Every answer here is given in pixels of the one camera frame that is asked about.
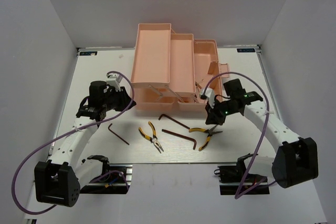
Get yellow side cutter pliers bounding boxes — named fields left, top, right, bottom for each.
left=188, top=125, right=223, bottom=152

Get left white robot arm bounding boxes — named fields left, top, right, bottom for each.
left=34, top=81, right=136, bottom=207

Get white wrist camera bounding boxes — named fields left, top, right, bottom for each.
left=199, top=88, right=215, bottom=108
left=106, top=73, right=123, bottom=92

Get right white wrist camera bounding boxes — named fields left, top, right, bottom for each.
left=199, top=88, right=215, bottom=108

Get small dark hex key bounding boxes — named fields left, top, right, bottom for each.
left=108, top=123, right=130, bottom=146

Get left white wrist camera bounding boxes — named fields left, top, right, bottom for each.
left=106, top=73, right=123, bottom=92

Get pink plastic tool box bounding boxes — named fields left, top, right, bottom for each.
left=131, top=23, right=229, bottom=113

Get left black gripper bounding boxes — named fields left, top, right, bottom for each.
left=102, top=86, right=137, bottom=111

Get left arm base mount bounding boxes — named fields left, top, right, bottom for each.
left=76, top=155, right=133, bottom=195

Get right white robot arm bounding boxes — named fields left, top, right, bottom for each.
left=200, top=79, right=319, bottom=188

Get long hex key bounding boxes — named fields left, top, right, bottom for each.
left=161, top=129, right=197, bottom=150
left=158, top=114, right=190, bottom=130

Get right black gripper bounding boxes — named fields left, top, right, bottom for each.
left=205, top=98, right=238, bottom=126

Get yellow needle nose pliers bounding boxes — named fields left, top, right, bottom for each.
left=138, top=121, right=164, bottom=153

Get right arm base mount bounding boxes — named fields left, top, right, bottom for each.
left=214, top=164, right=270, bottom=196

